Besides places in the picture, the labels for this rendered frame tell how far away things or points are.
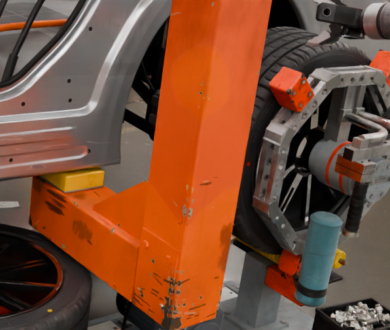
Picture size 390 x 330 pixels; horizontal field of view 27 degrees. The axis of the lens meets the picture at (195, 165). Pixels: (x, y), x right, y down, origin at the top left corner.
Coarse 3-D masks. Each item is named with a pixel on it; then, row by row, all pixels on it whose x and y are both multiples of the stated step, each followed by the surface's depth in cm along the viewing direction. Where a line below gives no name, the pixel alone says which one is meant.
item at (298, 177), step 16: (320, 112) 268; (368, 112) 251; (304, 128) 239; (320, 128) 241; (352, 128) 259; (288, 160) 240; (304, 160) 248; (256, 176) 226; (288, 176) 272; (304, 176) 244; (288, 192) 242; (304, 192) 248; (320, 192) 262; (336, 192) 259; (288, 208) 260; (304, 208) 250; (320, 208) 257; (304, 224) 251
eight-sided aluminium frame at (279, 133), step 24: (336, 72) 221; (360, 72) 227; (384, 96) 238; (288, 120) 216; (264, 144) 219; (288, 144) 216; (264, 168) 221; (264, 192) 225; (264, 216) 225; (288, 240) 232
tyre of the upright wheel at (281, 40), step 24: (264, 48) 230; (288, 48) 227; (312, 48) 226; (336, 48) 230; (264, 72) 223; (312, 72) 226; (264, 96) 218; (264, 120) 220; (240, 192) 224; (240, 216) 228; (264, 240) 239
